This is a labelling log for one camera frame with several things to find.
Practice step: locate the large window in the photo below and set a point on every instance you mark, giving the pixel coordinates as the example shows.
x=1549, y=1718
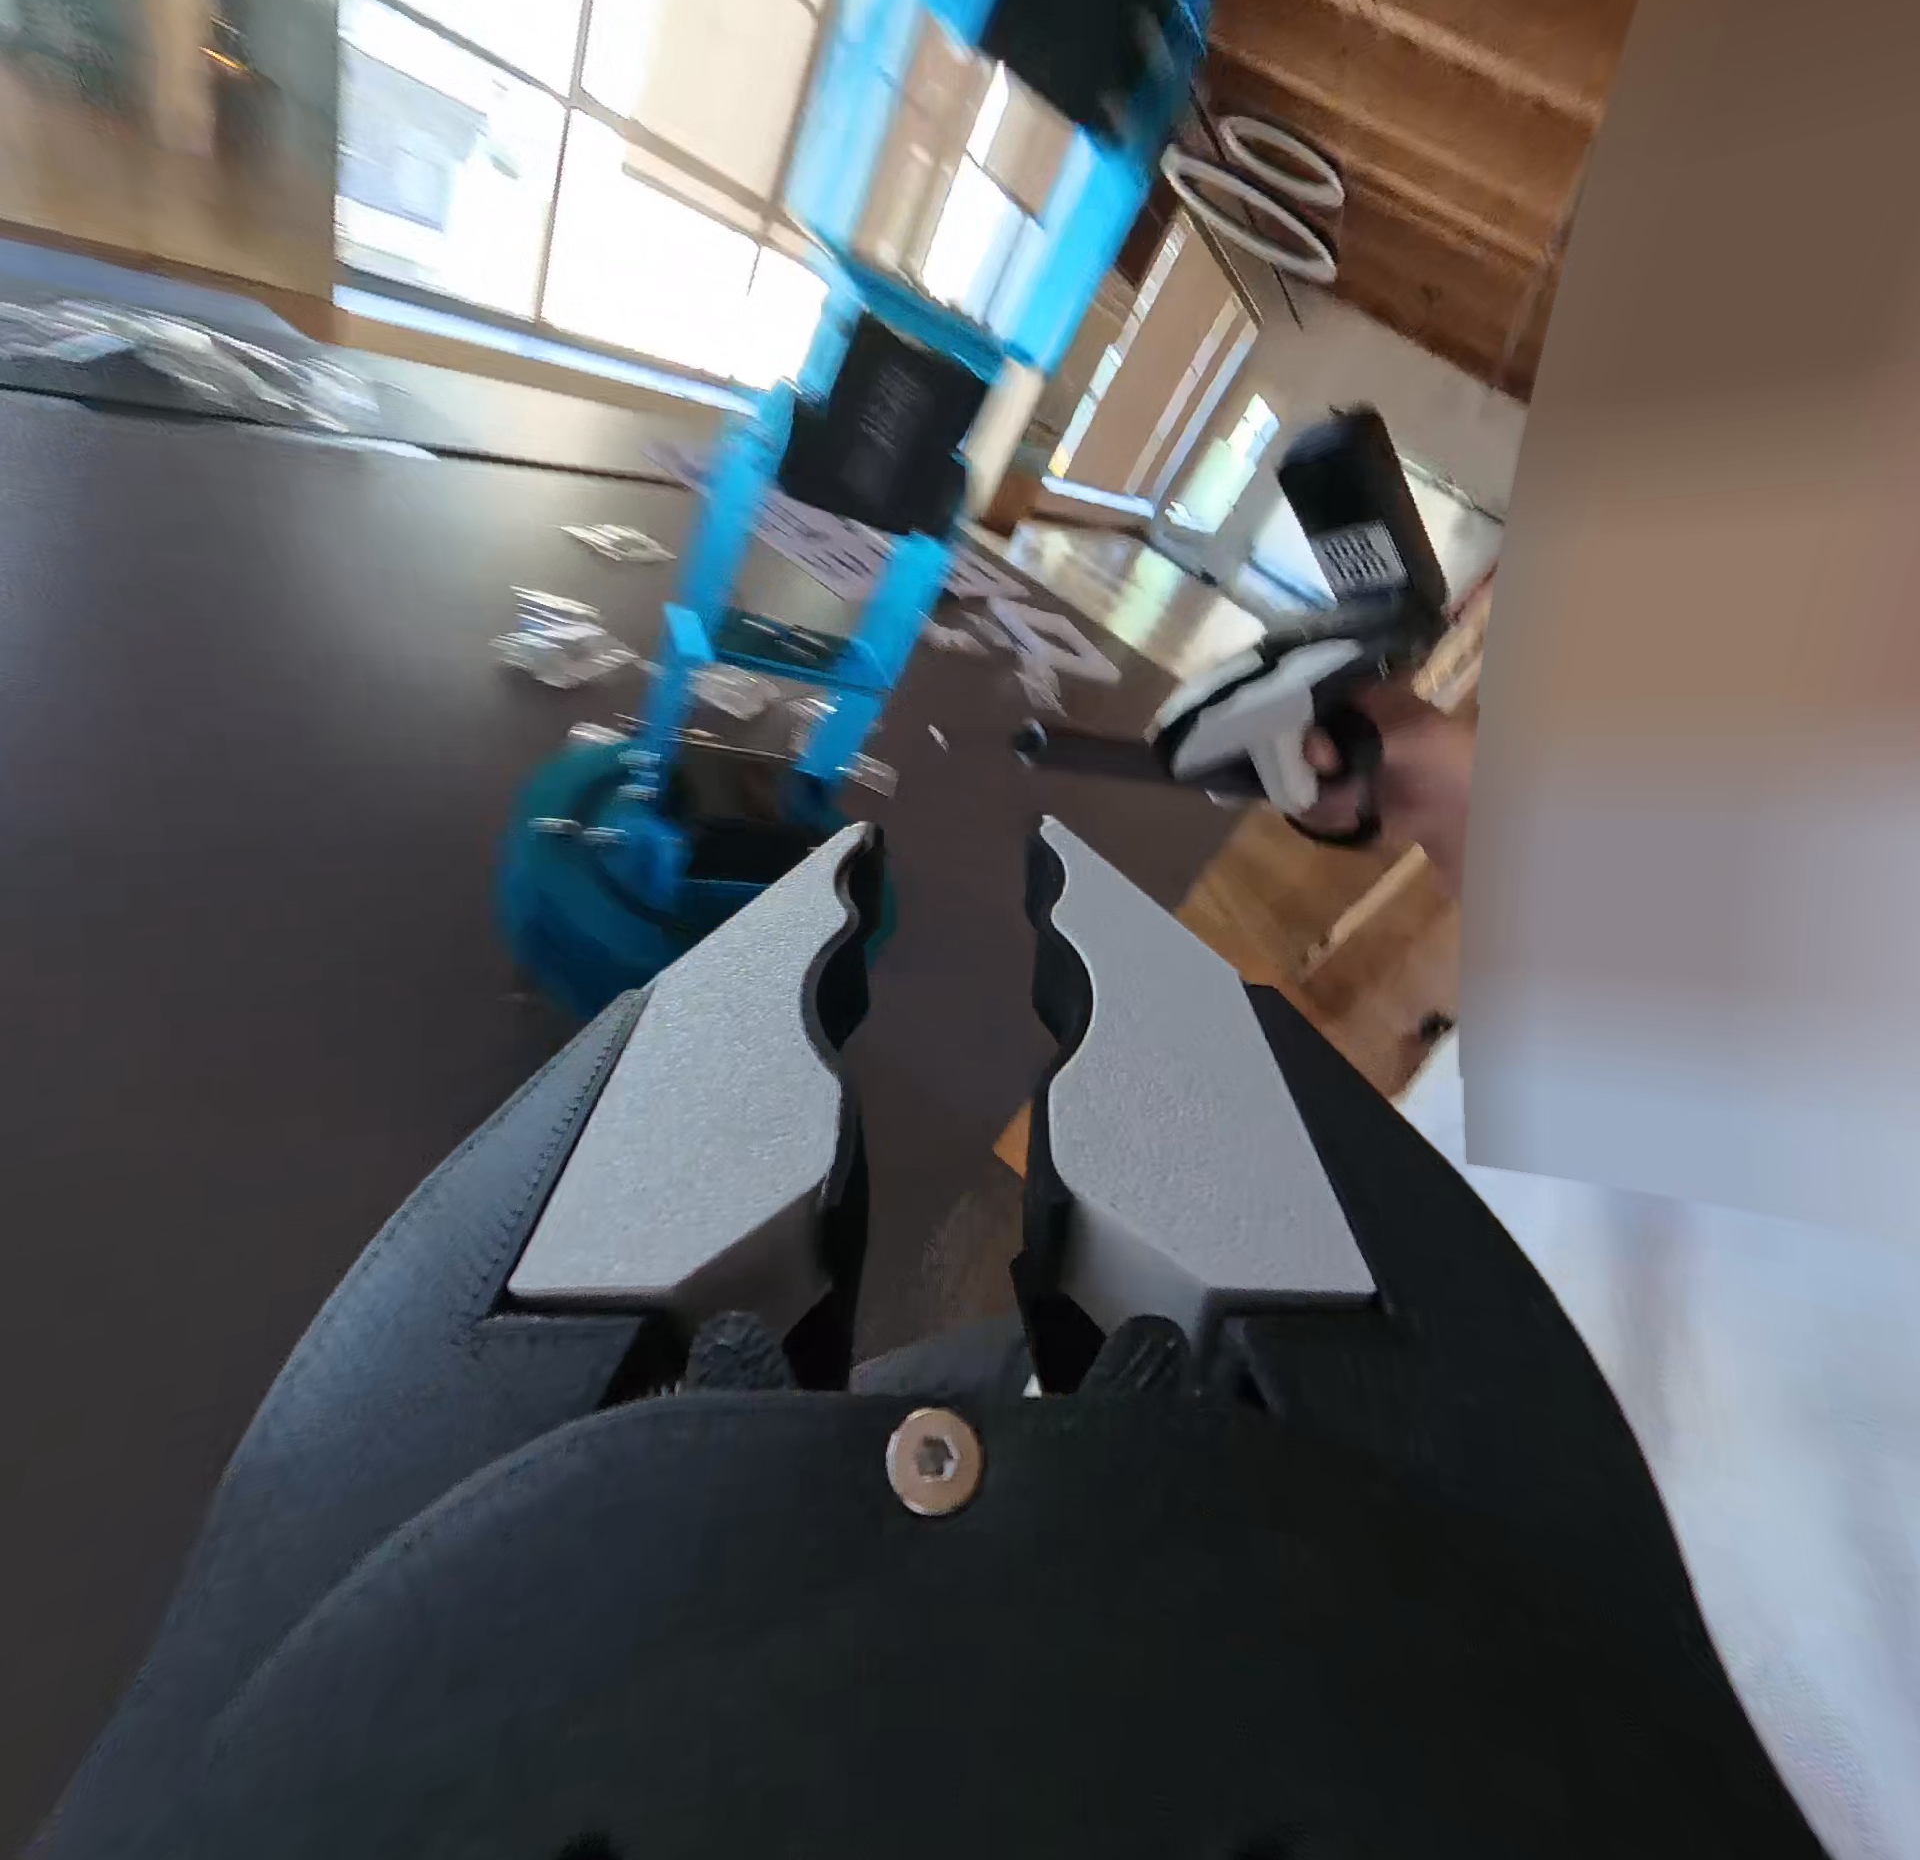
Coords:
x=599, y=136

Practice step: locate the blue toy robot arm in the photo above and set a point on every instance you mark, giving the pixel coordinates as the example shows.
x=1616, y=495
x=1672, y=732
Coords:
x=901, y=420

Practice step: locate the small clear plastic bag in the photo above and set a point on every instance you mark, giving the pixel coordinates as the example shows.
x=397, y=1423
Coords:
x=567, y=642
x=618, y=541

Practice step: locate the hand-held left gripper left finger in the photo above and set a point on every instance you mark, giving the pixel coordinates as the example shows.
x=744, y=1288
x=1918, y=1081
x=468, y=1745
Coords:
x=690, y=1123

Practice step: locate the dark desk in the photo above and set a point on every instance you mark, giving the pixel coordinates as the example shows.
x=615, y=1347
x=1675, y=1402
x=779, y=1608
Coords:
x=225, y=841

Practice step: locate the printed paper sheet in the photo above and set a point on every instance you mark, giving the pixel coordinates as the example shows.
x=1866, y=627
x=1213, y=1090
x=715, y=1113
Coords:
x=1036, y=637

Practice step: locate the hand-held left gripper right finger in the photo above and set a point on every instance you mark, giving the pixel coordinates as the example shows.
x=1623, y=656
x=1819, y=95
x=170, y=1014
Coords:
x=1185, y=1123

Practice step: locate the pile of clear plastic bags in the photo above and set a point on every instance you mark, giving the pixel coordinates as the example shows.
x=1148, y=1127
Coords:
x=179, y=368

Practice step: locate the person's right hand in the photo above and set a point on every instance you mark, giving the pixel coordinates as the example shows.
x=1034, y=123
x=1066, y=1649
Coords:
x=1418, y=765

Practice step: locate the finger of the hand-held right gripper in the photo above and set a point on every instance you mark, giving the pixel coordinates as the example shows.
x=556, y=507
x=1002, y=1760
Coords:
x=1230, y=765
x=1236, y=690

